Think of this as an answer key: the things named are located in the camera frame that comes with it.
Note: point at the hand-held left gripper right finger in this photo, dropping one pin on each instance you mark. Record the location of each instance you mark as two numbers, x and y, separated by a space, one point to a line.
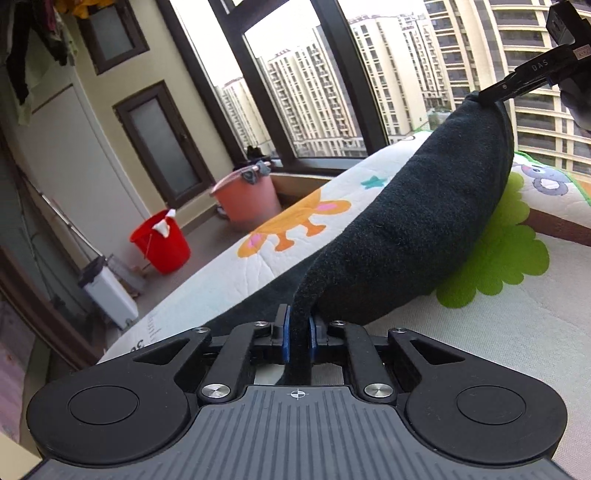
313 339

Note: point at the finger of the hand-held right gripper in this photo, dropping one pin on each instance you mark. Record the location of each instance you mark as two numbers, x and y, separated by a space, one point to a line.
501 90

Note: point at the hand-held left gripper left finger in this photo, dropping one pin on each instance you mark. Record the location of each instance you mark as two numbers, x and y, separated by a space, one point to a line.
285 334

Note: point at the black fleece garment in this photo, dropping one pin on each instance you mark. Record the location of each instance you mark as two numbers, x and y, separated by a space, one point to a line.
429 198

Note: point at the row of hanging clothes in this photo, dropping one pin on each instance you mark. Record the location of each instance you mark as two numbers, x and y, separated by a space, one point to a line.
27 46

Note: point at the apartment buildings outside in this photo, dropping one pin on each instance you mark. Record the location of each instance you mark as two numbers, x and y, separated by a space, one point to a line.
392 69

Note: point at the pink plastic bucket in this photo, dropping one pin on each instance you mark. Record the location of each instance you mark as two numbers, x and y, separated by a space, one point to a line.
249 203

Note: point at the red plastic bucket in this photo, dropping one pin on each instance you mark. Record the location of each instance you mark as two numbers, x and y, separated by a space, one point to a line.
161 249

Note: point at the white rag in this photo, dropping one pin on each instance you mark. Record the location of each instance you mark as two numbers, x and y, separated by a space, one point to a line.
165 226

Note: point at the grey cloth on bucket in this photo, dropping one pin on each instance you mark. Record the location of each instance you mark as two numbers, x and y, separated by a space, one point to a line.
256 170

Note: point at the white mop bin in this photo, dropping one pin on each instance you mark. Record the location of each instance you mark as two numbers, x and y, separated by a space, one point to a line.
108 290

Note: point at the black item on windowsill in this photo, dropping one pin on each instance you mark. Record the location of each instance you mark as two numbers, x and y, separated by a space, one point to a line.
254 152

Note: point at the printed cartoon mat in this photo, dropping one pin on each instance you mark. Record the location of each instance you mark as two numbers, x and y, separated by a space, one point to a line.
531 323

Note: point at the mop with metal pole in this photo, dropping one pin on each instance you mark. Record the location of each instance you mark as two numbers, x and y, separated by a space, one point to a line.
83 233

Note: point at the tall dark-framed cabinet door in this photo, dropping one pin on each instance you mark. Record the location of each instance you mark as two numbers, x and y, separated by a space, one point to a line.
161 138

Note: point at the white cabinet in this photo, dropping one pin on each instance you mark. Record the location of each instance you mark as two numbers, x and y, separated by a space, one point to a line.
78 152

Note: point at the small dark-framed cabinet door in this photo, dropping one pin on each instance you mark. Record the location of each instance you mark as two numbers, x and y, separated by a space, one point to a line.
111 32

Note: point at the dark window frame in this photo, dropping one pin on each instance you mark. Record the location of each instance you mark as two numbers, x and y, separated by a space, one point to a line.
323 165

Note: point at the dark sliding door frame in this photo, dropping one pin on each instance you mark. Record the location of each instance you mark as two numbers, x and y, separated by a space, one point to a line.
41 300

